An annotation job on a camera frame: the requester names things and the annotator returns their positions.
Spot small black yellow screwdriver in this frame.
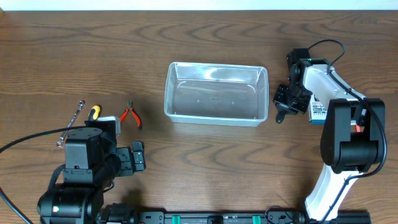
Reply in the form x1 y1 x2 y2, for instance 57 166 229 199
275 105 288 124

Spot blue white screw box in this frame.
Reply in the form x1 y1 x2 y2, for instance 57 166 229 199
308 95 327 124

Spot red handled pliers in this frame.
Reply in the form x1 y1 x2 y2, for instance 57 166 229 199
120 100 142 130

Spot stubby yellow black screwdriver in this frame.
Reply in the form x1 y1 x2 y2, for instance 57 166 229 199
88 105 101 121

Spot silver ratchet wrench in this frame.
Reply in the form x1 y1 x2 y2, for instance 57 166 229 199
56 100 85 147

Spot clear plastic container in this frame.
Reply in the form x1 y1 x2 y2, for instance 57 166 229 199
164 62 269 127

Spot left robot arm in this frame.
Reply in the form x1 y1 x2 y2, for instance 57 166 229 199
37 116 146 223

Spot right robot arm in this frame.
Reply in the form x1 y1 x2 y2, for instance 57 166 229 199
273 48 387 223

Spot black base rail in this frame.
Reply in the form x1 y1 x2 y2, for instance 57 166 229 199
96 203 373 224

